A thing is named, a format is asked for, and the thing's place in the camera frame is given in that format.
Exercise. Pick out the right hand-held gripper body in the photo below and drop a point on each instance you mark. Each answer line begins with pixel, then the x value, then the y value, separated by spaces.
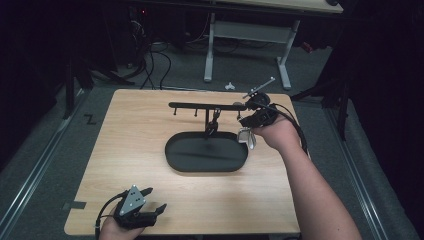
pixel 263 108

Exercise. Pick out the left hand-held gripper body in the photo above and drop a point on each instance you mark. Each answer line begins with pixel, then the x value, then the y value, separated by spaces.
pixel 133 210

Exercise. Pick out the black car key fob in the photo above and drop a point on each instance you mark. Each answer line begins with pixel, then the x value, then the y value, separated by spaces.
pixel 212 126

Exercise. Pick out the black key rack with tray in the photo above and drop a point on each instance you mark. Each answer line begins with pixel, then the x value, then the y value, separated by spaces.
pixel 206 153

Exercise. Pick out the person's left hand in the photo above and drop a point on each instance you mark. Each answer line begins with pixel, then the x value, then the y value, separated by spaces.
pixel 115 231

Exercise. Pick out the person's right hand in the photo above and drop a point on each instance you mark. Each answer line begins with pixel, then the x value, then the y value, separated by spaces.
pixel 280 135

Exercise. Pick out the small white plastic piece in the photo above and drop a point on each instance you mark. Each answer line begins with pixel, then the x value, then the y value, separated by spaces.
pixel 229 86

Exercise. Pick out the black tape strip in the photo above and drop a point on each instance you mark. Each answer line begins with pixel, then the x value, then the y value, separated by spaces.
pixel 76 205

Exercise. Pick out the desk with white legs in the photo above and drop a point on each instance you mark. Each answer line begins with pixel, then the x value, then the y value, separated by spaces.
pixel 250 31

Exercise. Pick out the small red object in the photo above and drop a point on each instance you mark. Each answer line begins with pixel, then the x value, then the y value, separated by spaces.
pixel 307 47

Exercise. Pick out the black metal stand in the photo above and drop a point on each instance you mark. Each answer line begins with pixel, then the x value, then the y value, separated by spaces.
pixel 69 90
pixel 342 110

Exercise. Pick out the dark computer tower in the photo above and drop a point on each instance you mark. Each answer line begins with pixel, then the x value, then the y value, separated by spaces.
pixel 138 33

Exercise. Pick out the metal floor rail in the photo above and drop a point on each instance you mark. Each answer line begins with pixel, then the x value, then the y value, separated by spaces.
pixel 363 186
pixel 36 166

